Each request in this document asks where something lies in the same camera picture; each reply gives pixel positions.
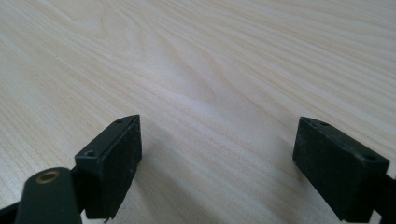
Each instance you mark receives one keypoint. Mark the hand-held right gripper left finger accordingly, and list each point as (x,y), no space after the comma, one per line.
(109,165)

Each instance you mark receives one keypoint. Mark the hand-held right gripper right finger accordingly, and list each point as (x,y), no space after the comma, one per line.
(339,168)

